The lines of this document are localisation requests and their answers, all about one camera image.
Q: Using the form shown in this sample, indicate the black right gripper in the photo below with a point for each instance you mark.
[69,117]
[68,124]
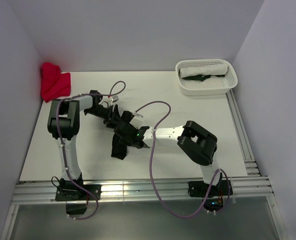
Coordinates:
[125,141]

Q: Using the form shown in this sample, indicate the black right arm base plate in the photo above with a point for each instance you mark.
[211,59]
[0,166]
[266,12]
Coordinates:
[199,189]

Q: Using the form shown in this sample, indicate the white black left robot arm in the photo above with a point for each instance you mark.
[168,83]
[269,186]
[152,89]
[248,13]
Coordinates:
[64,125]

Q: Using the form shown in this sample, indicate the white perforated plastic basket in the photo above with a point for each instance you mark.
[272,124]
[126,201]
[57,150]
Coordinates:
[211,86]

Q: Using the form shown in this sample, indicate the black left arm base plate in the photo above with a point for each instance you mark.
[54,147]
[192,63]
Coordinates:
[66,191]

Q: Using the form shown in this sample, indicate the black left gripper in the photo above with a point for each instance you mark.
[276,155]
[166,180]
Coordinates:
[109,116]

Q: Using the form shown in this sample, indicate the black t shirt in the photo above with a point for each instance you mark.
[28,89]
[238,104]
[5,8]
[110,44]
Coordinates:
[119,150]

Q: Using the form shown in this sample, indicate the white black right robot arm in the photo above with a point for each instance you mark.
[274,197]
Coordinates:
[197,143]

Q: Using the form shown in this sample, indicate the dark green rolled t shirt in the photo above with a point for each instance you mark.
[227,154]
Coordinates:
[201,77]

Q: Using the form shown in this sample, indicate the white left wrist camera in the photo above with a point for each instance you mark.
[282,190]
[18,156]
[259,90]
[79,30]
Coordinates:
[113,99]

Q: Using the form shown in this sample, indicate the red t shirt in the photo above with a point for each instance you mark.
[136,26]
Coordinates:
[54,83]

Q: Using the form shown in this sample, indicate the aluminium frame rail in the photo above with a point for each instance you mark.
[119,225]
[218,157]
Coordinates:
[129,210]

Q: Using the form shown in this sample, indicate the rolled white t shirt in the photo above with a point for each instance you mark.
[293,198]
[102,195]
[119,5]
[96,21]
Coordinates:
[208,70]

